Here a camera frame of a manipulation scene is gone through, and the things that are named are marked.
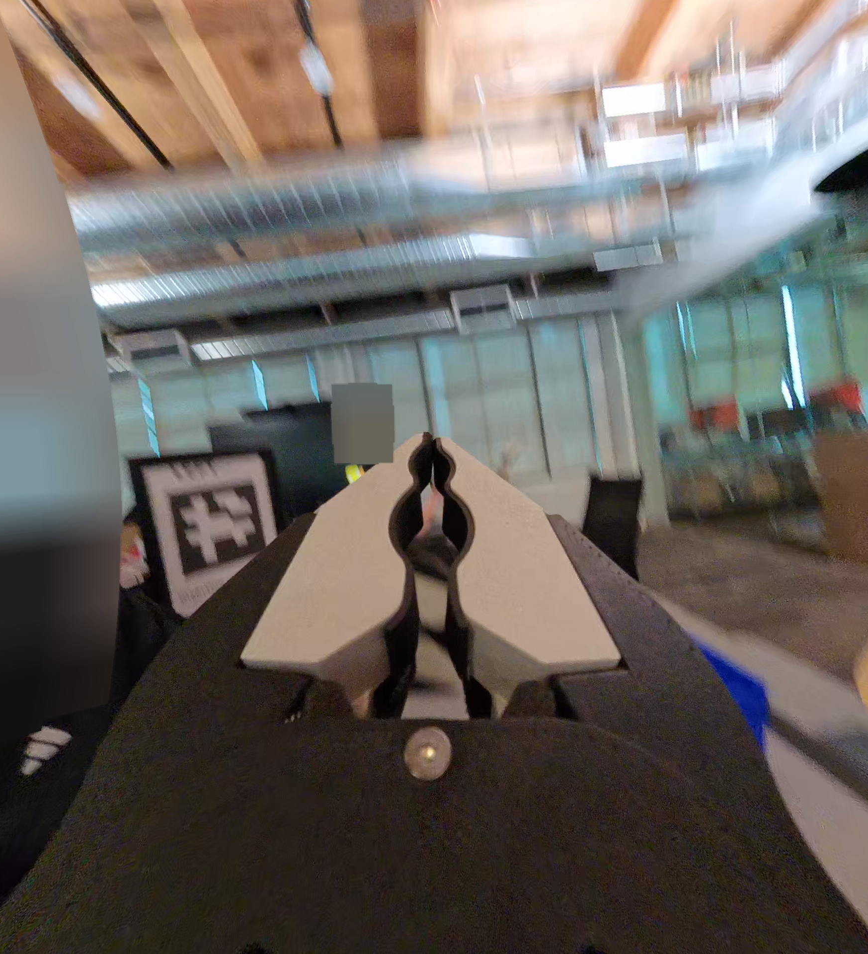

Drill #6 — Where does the black office chair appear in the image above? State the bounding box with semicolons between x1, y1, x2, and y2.
583;477;643;584

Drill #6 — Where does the red-backed screen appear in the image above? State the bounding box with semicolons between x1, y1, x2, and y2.
691;398;740;435
808;380;865;418

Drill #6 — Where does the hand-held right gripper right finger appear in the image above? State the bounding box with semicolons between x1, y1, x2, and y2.
434;438;621;718

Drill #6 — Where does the brown cardboard panel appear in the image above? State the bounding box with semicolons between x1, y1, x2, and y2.
812;425;868;576

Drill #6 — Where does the silver ventilation duct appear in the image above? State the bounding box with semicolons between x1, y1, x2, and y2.
69;142;703;250
91;235;666;336

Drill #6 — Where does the black wall monitor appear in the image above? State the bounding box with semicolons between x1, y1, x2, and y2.
209;402;345;523

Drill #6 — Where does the white air vent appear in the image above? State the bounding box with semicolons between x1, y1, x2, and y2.
117;328;192;370
450;285;517;334

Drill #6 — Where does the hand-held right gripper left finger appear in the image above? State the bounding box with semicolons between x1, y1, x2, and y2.
240;434;435;718

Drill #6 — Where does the blue plastic bin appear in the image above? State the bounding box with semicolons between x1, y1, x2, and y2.
691;639;770;750

